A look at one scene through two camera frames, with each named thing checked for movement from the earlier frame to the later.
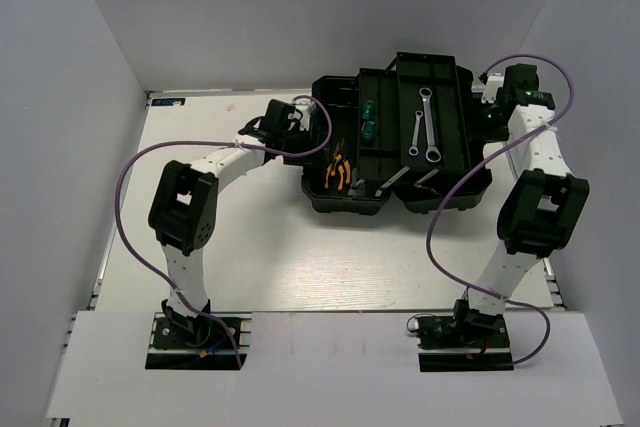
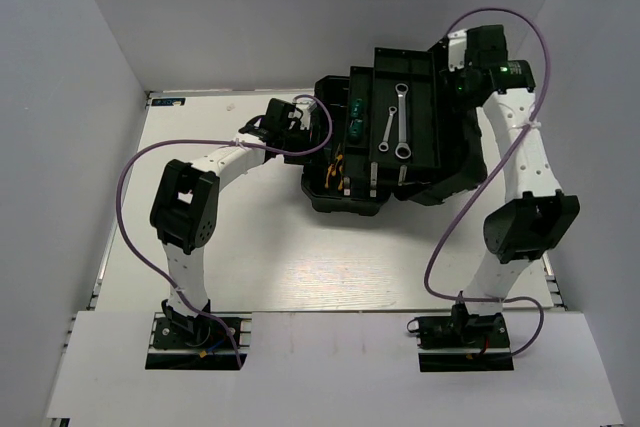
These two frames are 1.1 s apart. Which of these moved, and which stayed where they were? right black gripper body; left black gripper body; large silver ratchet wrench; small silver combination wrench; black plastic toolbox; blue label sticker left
Moved: right black gripper body; large silver ratchet wrench; small silver combination wrench
Stayed: blue label sticker left; left black gripper body; black plastic toolbox
